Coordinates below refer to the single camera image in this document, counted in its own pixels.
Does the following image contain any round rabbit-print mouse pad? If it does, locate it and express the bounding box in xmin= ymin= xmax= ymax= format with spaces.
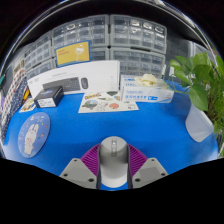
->
xmin=17 ymin=111 xmax=52 ymax=159

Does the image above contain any large blue table mat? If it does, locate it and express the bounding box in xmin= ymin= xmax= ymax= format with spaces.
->
xmin=1 ymin=81 xmax=221 ymax=191

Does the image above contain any green potted plant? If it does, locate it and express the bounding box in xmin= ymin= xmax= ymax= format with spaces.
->
xmin=169 ymin=52 xmax=224 ymax=158

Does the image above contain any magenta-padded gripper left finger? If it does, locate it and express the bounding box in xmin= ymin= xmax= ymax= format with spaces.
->
xmin=58 ymin=143 xmax=102 ymax=190

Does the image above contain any navy dotted cloth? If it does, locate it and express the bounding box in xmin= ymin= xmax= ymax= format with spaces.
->
xmin=0 ymin=78 xmax=30 ymax=144

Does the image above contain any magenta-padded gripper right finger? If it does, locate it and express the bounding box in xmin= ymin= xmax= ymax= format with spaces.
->
xmin=127 ymin=143 xmax=169 ymax=190

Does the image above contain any red blue checked cloth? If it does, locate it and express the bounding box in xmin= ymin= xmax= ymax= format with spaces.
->
xmin=0 ymin=68 xmax=28 ymax=128

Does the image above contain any long white keyboard box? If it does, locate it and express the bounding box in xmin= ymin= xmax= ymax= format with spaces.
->
xmin=27 ymin=59 xmax=121 ymax=100

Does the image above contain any small black box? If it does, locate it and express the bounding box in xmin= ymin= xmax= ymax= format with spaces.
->
xmin=33 ymin=85 xmax=65 ymax=109

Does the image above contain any white blue glove box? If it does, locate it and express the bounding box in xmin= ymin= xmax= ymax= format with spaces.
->
xmin=119 ymin=73 xmax=175 ymax=104

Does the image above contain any white computer mouse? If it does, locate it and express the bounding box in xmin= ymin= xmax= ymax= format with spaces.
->
xmin=98 ymin=135 xmax=130 ymax=190

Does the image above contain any cartoon sticker sheet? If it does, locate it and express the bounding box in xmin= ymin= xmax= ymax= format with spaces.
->
xmin=77 ymin=91 xmax=140 ymax=114

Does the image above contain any small yellow object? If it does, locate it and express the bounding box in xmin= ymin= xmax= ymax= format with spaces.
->
xmin=22 ymin=89 xmax=31 ymax=103

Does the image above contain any yellow blue box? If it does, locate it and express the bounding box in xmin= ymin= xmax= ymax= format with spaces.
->
xmin=54 ymin=40 xmax=93 ymax=68

